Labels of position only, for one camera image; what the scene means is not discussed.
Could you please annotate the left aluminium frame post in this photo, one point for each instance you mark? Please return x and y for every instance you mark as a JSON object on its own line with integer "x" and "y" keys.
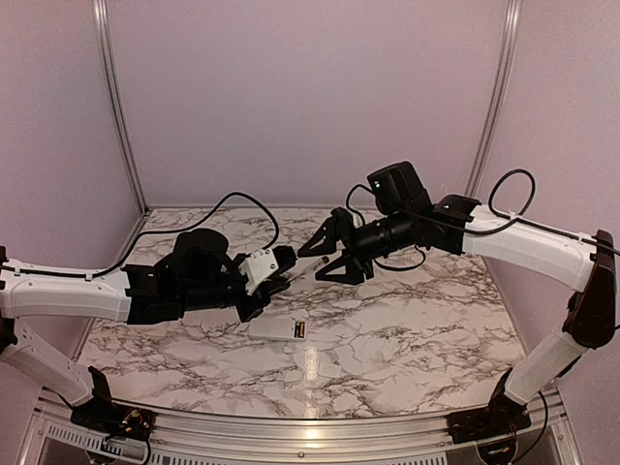
{"x": 104, "y": 39}

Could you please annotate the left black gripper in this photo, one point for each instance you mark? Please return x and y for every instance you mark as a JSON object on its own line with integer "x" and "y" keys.
{"x": 267, "y": 289}

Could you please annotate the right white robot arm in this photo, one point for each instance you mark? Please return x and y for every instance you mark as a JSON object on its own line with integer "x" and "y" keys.
{"x": 460, "y": 225}

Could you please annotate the right aluminium frame post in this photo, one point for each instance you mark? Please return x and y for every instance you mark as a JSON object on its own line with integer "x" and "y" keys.
{"x": 499, "y": 90}

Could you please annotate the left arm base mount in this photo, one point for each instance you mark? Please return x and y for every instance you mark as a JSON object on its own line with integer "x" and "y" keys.
{"x": 116, "y": 420}

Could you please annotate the white remote control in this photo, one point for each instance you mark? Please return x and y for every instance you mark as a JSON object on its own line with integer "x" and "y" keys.
{"x": 274, "y": 329}

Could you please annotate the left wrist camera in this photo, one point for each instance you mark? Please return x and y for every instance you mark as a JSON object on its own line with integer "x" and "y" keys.
{"x": 261, "y": 264}

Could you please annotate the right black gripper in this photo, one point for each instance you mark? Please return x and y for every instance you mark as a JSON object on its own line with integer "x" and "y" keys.
{"x": 336, "y": 231}

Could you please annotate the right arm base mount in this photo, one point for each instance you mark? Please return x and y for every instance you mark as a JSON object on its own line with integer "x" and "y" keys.
{"x": 485, "y": 423}

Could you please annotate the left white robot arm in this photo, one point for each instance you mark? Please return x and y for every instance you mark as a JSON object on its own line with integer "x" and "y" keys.
{"x": 198, "y": 274}

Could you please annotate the aluminium frame post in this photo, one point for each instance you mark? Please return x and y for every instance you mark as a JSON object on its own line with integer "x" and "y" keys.
{"x": 104, "y": 39}
{"x": 499, "y": 90}

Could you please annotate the front aluminium rail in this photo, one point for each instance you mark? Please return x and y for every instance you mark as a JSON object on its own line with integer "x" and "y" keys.
{"x": 194, "y": 438}

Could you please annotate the white battery cover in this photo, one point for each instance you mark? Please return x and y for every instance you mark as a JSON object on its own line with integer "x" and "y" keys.
{"x": 330, "y": 370}

